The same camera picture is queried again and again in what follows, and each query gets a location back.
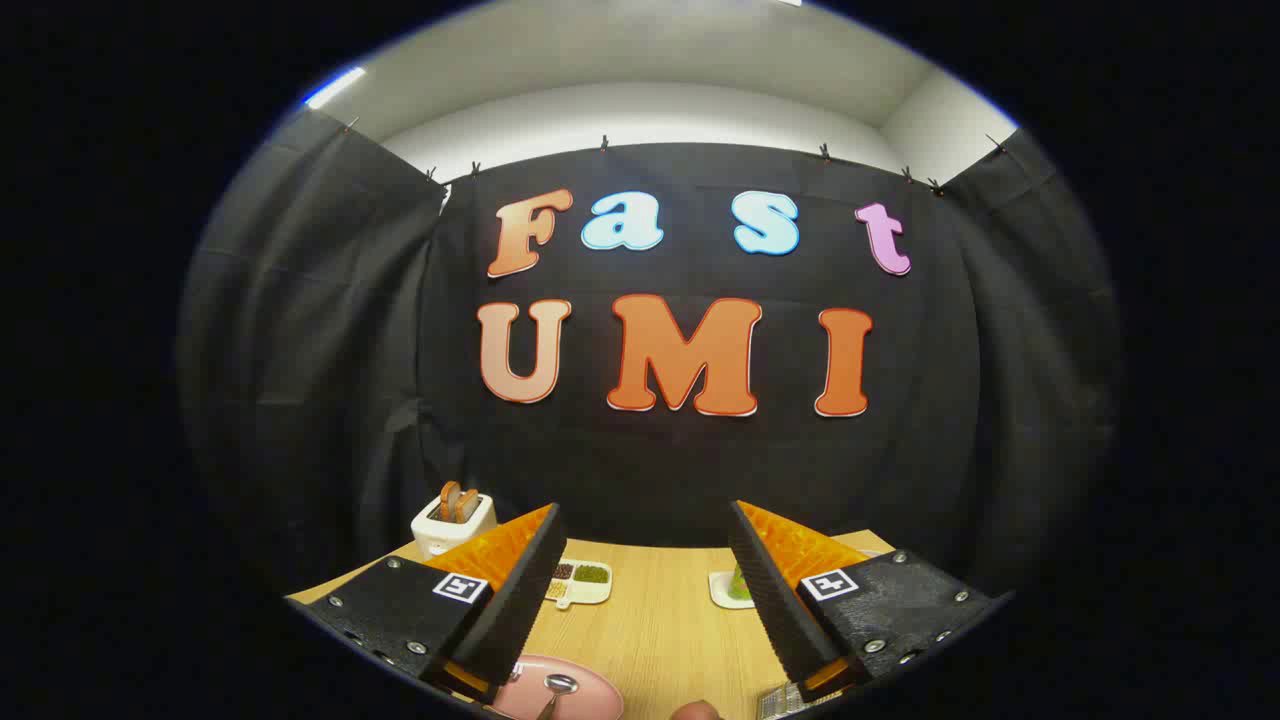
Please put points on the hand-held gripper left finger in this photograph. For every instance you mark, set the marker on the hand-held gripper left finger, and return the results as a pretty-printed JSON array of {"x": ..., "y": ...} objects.
[{"x": 520, "y": 590}]

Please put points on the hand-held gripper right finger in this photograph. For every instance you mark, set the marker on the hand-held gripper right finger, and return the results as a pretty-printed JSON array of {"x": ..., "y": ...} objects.
[{"x": 770, "y": 590}]

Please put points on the green soda bottle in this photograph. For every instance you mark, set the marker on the green soda bottle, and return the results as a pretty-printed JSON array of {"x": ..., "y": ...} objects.
[{"x": 740, "y": 583}]

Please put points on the white square coaster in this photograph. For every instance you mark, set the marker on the white square coaster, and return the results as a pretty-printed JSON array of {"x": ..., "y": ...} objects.
[{"x": 720, "y": 592}]

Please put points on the white divided snack dish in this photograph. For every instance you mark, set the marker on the white divided snack dish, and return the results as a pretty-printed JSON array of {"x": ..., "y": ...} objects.
[{"x": 585, "y": 592}]

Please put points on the green beans pile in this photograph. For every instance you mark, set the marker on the green beans pile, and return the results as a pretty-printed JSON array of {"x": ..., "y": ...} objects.
[{"x": 591, "y": 574}]

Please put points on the brown toast slice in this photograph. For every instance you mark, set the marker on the brown toast slice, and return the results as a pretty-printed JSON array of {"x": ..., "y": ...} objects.
[
  {"x": 468, "y": 506},
  {"x": 449, "y": 500}
]

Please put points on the white toaster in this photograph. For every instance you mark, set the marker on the white toaster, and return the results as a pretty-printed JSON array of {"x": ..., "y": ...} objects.
[{"x": 440, "y": 530}]

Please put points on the pink plate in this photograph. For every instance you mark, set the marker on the pink plate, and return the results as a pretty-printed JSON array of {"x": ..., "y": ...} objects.
[{"x": 595, "y": 695}]

